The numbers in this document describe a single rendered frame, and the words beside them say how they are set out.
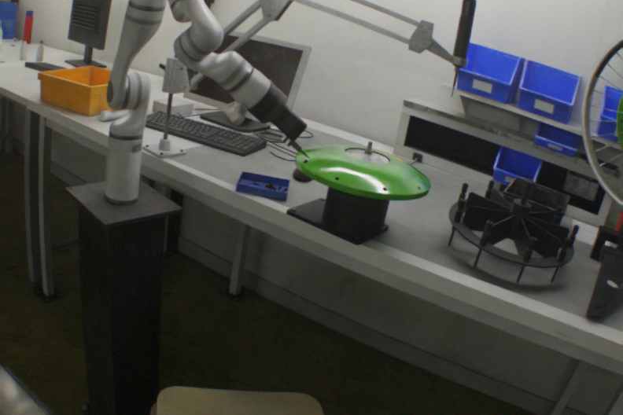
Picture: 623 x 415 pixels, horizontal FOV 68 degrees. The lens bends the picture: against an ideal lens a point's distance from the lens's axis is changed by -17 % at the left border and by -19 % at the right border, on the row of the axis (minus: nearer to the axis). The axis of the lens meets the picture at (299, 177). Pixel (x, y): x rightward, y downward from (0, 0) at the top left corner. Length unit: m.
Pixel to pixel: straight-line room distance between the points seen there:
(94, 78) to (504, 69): 1.66
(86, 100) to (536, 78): 1.62
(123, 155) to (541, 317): 1.04
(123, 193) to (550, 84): 1.47
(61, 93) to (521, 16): 1.74
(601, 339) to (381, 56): 1.47
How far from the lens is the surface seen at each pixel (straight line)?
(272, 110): 1.09
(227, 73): 1.05
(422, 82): 2.12
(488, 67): 2.03
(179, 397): 1.14
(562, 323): 1.16
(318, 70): 2.32
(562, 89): 1.99
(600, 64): 1.42
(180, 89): 1.53
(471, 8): 1.40
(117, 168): 1.36
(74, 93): 2.00
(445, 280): 1.17
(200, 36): 1.02
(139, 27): 1.24
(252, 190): 1.38
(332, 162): 1.17
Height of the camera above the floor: 1.41
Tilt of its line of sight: 18 degrees down
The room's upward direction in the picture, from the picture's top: 11 degrees clockwise
